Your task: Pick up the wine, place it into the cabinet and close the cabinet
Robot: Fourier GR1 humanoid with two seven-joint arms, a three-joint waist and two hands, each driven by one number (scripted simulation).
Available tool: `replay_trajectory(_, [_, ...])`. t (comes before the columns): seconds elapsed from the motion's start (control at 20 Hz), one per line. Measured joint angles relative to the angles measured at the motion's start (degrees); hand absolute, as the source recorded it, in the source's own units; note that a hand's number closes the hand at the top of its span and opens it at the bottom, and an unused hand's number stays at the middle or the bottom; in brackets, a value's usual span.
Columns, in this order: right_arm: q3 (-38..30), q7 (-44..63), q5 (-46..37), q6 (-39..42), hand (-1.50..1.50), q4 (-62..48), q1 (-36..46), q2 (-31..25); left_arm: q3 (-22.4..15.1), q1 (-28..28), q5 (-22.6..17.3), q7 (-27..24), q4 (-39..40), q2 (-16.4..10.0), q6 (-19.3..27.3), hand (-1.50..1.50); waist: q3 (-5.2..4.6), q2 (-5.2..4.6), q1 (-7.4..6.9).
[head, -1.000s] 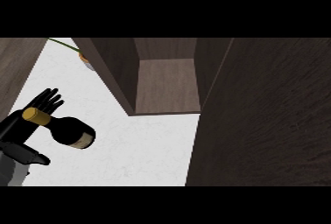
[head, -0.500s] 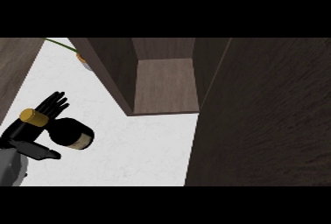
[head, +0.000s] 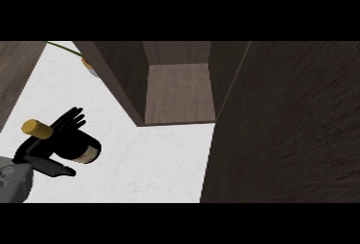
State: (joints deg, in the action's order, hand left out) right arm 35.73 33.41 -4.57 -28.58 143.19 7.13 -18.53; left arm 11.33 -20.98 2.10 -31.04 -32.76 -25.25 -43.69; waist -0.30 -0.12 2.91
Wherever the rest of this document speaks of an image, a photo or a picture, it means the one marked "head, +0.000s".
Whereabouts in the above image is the brown wooden panel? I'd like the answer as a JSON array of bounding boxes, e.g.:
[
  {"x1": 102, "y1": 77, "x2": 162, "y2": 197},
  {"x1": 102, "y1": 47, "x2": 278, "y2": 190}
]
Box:
[{"x1": 0, "y1": 40, "x2": 49, "y2": 133}]

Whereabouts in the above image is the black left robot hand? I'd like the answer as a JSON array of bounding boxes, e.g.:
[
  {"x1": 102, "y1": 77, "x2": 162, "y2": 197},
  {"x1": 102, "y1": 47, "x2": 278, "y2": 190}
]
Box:
[{"x1": 12, "y1": 106, "x2": 89, "y2": 178}]

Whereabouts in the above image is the potted plant orange pot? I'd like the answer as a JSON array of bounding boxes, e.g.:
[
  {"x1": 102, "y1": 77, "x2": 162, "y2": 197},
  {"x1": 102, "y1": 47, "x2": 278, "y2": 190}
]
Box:
[{"x1": 44, "y1": 40, "x2": 102, "y2": 79}]

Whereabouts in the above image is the dark brown cabinet door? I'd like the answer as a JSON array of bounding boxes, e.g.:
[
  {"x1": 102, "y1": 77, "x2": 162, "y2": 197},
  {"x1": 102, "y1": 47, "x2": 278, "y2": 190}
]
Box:
[{"x1": 199, "y1": 40, "x2": 360, "y2": 204}]

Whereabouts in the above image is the open brown wooden cabinet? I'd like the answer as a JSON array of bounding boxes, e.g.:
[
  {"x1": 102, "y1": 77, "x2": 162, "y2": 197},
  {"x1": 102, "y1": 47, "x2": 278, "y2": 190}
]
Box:
[{"x1": 72, "y1": 40, "x2": 254, "y2": 128}]

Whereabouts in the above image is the dark wine bottle gold cap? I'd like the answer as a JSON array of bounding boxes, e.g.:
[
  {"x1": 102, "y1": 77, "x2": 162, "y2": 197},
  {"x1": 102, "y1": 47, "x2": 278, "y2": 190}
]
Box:
[{"x1": 19, "y1": 118, "x2": 103, "y2": 165}]

